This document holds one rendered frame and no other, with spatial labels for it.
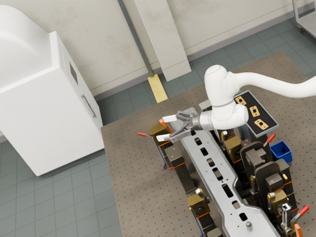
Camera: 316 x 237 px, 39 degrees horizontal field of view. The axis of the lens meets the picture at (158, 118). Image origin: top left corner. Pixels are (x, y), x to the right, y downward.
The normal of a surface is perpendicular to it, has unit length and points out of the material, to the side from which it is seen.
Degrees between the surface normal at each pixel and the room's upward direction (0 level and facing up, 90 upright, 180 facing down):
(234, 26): 90
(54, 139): 90
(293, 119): 0
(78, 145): 90
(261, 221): 0
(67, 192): 0
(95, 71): 90
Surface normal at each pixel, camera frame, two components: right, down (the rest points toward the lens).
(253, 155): -0.33, -0.70
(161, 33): 0.22, 0.59
